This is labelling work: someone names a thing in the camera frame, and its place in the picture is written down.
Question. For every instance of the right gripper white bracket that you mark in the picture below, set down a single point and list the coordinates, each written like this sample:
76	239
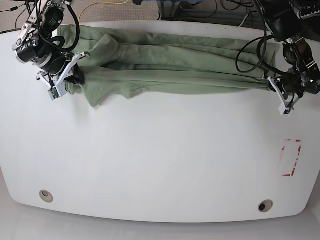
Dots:
58	70

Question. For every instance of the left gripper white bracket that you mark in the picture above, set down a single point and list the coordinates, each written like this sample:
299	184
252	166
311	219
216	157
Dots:
288	99

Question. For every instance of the green t-shirt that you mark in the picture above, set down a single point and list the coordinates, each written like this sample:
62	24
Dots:
128	63

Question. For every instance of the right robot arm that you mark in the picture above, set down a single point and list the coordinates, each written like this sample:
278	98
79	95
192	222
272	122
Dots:
37	45

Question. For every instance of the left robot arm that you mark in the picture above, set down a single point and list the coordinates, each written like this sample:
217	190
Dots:
285	21

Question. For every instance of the red tape rectangle marking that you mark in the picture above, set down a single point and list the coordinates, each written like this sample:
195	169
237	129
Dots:
289	157

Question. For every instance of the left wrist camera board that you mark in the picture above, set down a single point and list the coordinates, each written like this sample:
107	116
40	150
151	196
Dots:
287	112

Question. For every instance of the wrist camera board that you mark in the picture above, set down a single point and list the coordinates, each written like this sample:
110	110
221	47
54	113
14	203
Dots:
53	93
287	112

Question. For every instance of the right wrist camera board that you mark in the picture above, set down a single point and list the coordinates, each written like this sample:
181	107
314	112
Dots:
53	93

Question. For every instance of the right table cable grommet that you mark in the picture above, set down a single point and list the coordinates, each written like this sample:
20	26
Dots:
265	206

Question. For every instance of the table cable grommet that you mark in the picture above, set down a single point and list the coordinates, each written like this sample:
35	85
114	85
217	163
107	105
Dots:
265	206
46	196

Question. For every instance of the left table cable grommet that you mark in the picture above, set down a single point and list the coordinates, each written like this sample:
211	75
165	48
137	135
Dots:
46	196

